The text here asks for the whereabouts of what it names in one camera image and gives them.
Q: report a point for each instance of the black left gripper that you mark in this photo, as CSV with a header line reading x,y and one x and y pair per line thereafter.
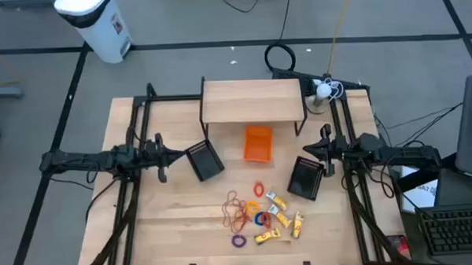
x,y
160,155

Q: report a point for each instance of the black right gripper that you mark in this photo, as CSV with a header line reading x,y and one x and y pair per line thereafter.
x,y
335,150

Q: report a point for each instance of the black plastic basket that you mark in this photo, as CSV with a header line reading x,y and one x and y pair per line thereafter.
x,y
305,179
205,163

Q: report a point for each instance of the orange plastic basket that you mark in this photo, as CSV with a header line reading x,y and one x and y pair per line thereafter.
x,y
258,145

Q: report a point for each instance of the red coil wristband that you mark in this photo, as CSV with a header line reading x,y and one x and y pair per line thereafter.
x,y
269,220
254,189

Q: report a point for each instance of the yellow coil wristband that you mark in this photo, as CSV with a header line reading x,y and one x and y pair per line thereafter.
x,y
252,202

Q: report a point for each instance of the blue coil wristband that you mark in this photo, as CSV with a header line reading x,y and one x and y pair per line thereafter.
x,y
256,219

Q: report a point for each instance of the purple coil wristband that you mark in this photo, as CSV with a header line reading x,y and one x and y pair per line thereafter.
x,y
233,241

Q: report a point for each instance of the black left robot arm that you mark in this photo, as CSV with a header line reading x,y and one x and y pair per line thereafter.
x,y
83,159

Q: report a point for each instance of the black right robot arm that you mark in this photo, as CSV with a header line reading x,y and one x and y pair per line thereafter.
x,y
402,154

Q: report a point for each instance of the white globe desk lamp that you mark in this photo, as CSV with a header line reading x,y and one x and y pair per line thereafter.
x,y
323,91

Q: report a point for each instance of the black side desk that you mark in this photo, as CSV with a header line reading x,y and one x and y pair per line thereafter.
x,y
418,179

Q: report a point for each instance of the wooden shelf riser black legs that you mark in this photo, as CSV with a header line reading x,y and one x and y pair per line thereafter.
x,y
250,100

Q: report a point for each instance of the white printed sheet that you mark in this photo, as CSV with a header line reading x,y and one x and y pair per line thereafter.
x,y
423,197

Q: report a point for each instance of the black smartphone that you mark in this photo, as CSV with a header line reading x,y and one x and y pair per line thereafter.
x,y
399,246

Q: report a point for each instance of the white trash bin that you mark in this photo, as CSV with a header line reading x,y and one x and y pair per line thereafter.
x,y
98,31

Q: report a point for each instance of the black laptop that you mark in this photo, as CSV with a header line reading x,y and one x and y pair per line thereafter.
x,y
456,229

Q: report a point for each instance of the gray table foot bar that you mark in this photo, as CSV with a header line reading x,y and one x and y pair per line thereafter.
x,y
2,92
23,2

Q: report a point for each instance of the black aluminium rig frame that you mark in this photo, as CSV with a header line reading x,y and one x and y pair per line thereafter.
x,y
172,97

